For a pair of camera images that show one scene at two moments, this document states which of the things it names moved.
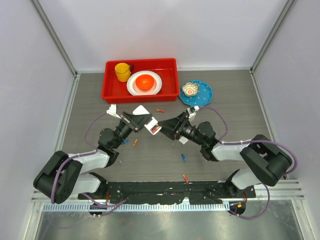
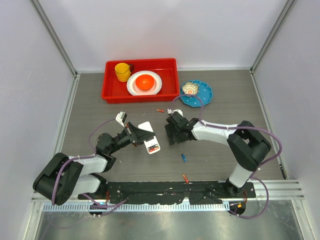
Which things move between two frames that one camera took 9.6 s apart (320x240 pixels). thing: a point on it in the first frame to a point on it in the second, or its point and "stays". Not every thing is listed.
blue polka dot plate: x=204 y=95 stays
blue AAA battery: x=184 y=158 stays
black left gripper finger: x=136 y=121 to x=140 y=135
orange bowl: x=144 y=82 stays
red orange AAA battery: x=185 y=178 stays
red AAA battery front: x=154 y=130 to x=153 y=149
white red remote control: x=153 y=126 to x=152 y=145
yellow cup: x=123 y=71 stays
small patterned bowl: x=190 y=89 stays
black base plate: x=202 y=192 stays
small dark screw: x=153 y=128 to x=153 y=146
